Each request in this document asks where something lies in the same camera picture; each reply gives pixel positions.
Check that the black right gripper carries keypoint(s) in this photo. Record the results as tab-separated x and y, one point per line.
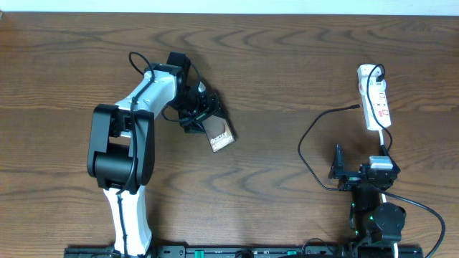
349	179

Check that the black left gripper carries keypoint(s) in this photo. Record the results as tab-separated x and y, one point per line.
208	109

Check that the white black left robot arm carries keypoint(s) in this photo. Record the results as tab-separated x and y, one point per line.
121	152

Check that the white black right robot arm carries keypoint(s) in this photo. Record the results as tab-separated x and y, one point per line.
378	224

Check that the white USB charger adapter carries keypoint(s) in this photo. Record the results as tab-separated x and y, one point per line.
371	77

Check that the white power strip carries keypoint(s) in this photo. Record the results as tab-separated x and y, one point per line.
376	110

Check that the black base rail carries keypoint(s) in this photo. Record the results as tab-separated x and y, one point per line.
176	251

